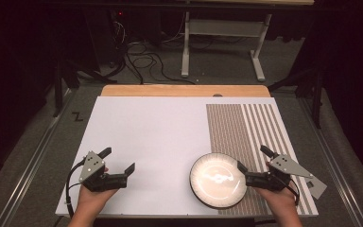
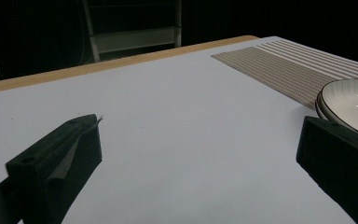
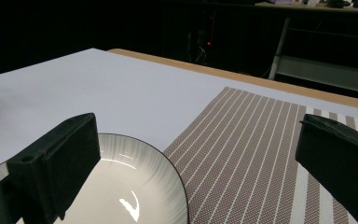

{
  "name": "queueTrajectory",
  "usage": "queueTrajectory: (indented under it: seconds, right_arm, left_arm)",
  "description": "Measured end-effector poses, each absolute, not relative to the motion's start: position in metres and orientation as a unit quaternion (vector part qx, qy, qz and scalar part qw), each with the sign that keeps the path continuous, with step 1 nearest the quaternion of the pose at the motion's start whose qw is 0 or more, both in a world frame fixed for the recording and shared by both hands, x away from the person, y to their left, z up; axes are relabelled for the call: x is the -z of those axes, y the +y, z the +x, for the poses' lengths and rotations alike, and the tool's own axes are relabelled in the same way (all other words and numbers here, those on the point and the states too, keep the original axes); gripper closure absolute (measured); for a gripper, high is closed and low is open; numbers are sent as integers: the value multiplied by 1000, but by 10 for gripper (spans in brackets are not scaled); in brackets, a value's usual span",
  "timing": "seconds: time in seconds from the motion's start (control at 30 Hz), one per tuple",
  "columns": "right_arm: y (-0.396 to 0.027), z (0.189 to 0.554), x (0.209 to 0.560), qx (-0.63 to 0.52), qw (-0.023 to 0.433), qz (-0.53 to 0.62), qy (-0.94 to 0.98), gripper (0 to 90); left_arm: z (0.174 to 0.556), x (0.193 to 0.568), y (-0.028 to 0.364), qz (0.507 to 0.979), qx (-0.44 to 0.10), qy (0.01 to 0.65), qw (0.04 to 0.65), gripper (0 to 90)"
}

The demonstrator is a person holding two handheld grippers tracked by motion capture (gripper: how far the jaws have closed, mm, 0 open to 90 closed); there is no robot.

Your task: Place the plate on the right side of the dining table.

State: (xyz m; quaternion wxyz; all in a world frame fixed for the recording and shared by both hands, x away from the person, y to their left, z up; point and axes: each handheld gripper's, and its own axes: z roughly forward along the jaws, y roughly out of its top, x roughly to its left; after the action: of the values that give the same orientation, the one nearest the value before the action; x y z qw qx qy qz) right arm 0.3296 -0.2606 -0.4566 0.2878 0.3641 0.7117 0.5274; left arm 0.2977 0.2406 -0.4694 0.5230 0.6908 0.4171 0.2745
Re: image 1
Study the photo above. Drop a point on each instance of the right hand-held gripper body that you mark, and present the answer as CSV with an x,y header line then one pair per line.
x,y
288,167

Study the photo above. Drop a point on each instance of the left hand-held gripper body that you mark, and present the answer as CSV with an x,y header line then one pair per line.
x,y
91,165

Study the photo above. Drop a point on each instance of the white plate with dark rim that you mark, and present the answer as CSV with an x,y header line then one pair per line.
x,y
217,181

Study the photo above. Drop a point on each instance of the person's left hand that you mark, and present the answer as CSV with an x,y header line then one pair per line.
x,y
94,196

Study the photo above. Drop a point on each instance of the person's right hand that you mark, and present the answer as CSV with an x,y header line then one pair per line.
x,y
277,196

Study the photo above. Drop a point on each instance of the brown striped placemat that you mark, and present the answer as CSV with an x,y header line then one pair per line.
x,y
230,132

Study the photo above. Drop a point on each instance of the white board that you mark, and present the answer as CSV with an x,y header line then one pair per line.
x,y
145,132

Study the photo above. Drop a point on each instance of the black stand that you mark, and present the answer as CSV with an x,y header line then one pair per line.
x,y
58,91
317,101

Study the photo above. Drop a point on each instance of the dark computer tower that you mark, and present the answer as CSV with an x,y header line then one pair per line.
x,y
107,38

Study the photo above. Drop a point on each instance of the metal floor rail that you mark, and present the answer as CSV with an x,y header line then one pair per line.
x,y
337,170
28,170

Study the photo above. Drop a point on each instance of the white metal desk frame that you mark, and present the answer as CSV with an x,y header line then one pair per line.
x,y
223,27

